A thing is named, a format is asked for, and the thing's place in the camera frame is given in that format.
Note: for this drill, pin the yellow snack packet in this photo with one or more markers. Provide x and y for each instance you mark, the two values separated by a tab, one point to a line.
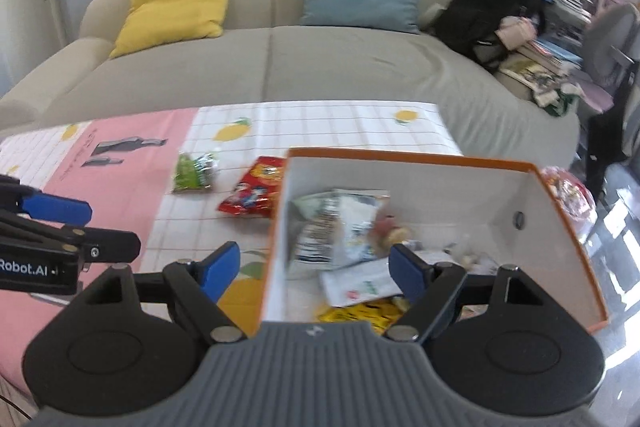
360	312

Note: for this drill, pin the silver white snack packet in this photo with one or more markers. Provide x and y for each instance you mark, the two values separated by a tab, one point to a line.
335	227

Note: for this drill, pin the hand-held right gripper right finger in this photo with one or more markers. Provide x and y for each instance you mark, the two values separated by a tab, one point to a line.
406	272

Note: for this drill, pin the pink pouch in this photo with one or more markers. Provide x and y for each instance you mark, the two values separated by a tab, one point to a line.
515	34

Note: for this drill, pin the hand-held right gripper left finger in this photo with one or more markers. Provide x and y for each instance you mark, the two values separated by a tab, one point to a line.
220	269

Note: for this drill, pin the white snack packet green print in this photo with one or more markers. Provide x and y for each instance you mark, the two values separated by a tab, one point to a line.
357	282

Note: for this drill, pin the pink and white printed tablecloth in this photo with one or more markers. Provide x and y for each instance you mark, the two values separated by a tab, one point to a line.
125	177

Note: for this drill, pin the yellow cushion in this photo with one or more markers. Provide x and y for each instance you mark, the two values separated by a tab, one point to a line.
175	7

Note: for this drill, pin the clear cookie packet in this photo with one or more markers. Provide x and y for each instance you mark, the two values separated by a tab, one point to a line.
395	232

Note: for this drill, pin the grey office chair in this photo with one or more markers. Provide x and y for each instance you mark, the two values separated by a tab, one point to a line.
612	52

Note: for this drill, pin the red snack packet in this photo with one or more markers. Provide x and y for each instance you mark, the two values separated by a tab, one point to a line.
250	192

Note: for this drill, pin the orange-rimmed white box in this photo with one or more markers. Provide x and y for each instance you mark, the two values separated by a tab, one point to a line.
450	197

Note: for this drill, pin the beige sofa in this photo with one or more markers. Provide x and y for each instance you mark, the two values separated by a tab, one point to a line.
300	67

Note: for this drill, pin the red patterned plastic bag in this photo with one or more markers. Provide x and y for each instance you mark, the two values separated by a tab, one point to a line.
572	202

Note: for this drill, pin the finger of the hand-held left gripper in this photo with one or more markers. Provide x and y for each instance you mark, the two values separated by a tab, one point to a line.
55	208
110	247

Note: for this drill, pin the black backpack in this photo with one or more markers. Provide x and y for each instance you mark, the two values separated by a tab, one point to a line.
480	12

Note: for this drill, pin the small clear candy packet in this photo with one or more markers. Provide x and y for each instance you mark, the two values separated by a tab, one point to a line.
465	254

